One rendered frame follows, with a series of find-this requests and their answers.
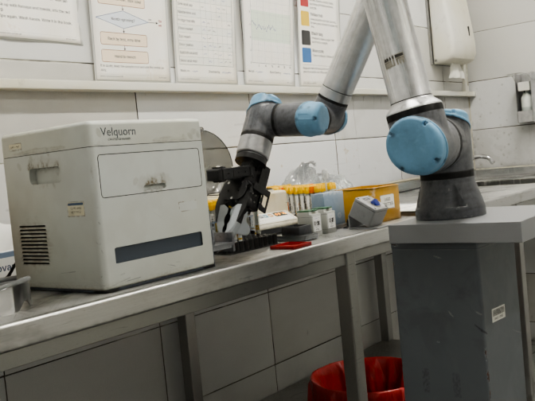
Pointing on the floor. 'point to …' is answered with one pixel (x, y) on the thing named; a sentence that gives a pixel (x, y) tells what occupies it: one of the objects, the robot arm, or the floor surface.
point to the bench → (51, 305)
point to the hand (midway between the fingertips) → (223, 238)
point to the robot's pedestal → (459, 321)
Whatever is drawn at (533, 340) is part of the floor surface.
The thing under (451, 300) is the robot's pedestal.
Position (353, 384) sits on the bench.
